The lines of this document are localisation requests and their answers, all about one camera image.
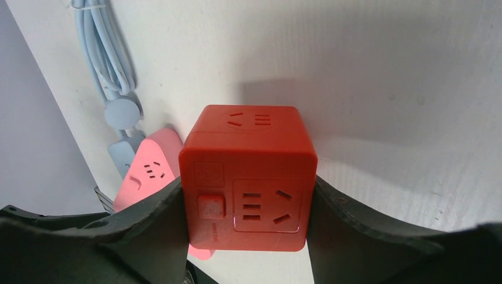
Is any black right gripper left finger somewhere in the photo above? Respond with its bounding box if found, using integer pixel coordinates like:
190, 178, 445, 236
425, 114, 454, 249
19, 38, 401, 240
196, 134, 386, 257
1, 179, 188, 283

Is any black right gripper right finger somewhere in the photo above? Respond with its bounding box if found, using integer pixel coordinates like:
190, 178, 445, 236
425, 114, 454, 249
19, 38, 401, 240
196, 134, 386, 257
307, 177, 501, 283

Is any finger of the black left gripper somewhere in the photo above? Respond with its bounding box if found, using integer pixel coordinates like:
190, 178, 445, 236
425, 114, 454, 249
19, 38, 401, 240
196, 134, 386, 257
1, 205, 110, 231

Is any pink power strip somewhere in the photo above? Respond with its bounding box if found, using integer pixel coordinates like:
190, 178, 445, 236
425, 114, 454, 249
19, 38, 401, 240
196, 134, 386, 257
112, 127, 215, 261

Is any red cube socket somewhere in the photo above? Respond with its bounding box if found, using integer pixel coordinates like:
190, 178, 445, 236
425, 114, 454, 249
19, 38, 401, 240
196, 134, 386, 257
179, 105, 318, 251

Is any light blue power strip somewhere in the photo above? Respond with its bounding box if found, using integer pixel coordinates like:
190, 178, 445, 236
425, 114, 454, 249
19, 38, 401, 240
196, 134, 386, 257
107, 130, 145, 179

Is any aluminium frame rail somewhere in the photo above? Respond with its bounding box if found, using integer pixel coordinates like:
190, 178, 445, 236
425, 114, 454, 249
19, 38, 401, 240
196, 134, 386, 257
94, 186, 115, 214

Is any light blue cable with plug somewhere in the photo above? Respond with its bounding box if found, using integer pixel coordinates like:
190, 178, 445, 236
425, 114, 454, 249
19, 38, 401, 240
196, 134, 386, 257
70, 0, 143, 131

